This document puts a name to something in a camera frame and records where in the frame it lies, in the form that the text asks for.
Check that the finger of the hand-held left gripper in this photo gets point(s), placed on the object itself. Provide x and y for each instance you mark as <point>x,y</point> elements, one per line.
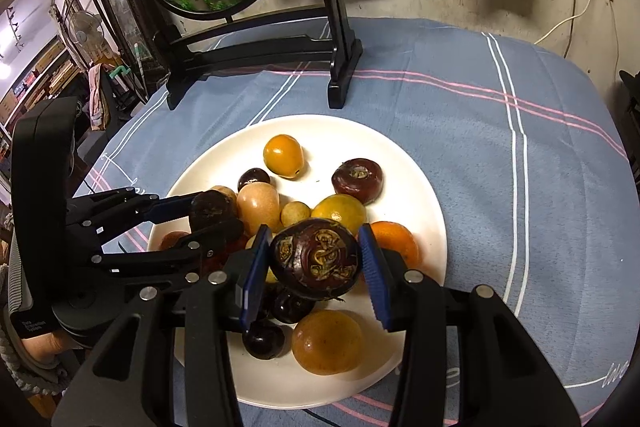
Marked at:
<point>165,264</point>
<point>172,208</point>

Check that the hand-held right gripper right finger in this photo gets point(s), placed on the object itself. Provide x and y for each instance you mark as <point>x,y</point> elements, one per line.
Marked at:
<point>375,277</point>

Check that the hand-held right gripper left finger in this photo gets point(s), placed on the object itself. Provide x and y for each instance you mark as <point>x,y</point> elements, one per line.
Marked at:
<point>252,277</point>

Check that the brown orange round fruit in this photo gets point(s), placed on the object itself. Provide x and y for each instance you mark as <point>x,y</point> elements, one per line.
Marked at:
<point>172,239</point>

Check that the orange tangerine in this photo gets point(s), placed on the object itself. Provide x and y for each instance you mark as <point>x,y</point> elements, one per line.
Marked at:
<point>397,242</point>

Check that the patterned dark water chestnut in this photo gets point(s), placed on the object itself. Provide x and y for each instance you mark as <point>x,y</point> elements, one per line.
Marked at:
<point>315,259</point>

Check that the yellow green citrus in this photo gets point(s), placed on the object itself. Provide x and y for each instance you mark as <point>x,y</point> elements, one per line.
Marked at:
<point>337,209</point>

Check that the small olive round fruit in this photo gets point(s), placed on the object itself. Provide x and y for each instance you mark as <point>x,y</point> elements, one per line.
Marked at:
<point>296,213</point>

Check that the large glossy tan fruit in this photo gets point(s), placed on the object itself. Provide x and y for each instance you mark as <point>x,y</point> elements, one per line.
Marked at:
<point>327,341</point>

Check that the white plate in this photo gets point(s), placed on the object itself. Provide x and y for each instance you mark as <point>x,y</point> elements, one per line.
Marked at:
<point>400,187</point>

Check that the dark red water chestnut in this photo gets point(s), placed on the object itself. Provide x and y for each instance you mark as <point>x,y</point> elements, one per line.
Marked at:
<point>357,180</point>

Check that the yellow orange oval fruit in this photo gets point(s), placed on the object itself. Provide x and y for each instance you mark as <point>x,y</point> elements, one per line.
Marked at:
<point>283,155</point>

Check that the hanging pink cloth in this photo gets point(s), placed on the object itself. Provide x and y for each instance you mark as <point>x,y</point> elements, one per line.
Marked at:
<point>98,94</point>

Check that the standing fan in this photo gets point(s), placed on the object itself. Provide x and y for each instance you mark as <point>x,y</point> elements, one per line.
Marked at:
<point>84,28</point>

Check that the blue striped tablecloth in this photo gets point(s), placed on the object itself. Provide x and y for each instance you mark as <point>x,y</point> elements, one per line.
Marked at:
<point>500,157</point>

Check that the black metal rack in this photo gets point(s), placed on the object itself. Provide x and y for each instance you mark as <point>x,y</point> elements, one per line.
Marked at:
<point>631,107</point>

